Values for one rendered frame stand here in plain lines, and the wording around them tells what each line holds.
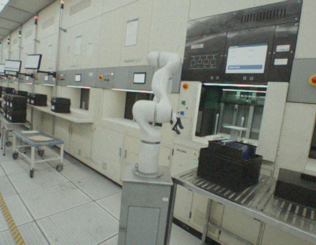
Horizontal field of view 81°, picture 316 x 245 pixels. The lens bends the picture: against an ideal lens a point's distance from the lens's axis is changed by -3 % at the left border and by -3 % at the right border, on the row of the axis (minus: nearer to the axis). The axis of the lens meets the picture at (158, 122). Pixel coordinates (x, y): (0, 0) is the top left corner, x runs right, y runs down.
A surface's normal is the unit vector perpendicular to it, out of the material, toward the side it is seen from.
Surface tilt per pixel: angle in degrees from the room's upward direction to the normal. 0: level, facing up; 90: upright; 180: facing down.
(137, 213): 90
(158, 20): 90
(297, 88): 90
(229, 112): 90
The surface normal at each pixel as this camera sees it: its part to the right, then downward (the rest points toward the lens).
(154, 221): 0.06, 0.12
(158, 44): -0.66, 0.01
